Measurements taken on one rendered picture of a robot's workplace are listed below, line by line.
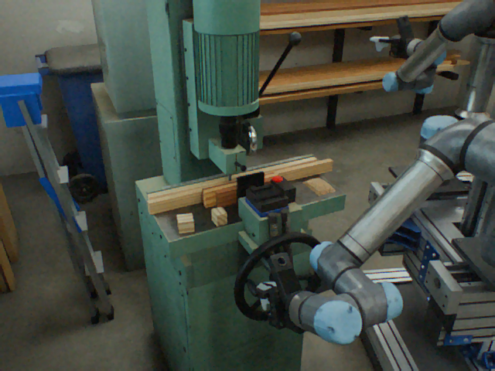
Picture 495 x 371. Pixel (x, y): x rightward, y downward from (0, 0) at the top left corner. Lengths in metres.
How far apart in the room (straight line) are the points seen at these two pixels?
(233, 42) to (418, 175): 0.56
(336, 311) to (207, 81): 0.71
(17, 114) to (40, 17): 1.74
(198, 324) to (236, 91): 0.73
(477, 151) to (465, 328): 0.69
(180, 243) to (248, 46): 0.56
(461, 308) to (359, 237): 0.55
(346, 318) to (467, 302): 0.67
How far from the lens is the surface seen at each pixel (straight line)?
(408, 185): 1.03
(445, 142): 1.05
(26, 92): 1.87
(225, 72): 1.25
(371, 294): 0.95
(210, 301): 1.48
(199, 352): 1.62
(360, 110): 4.64
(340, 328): 0.88
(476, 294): 1.48
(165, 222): 1.37
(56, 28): 3.57
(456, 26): 1.71
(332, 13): 3.65
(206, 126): 1.46
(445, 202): 1.91
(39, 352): 2.37
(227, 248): 1.38
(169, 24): 1.44
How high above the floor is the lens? 1.65
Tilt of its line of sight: 29 degrees down
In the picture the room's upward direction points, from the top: straight up
